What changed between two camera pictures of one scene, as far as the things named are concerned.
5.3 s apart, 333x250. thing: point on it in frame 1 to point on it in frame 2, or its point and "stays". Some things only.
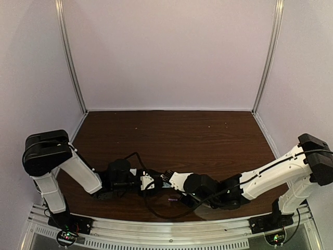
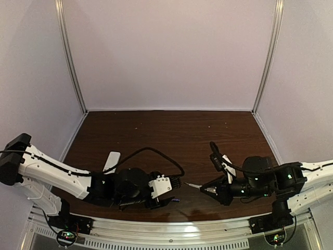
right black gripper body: x=179 y=199 to x=221 y=191
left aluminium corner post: x=59 y=4 stays
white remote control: x=173 y=180 to x=112 y=160
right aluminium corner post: x=277 y=20 stays
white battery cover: x=177 y=179 to x=217 y=161
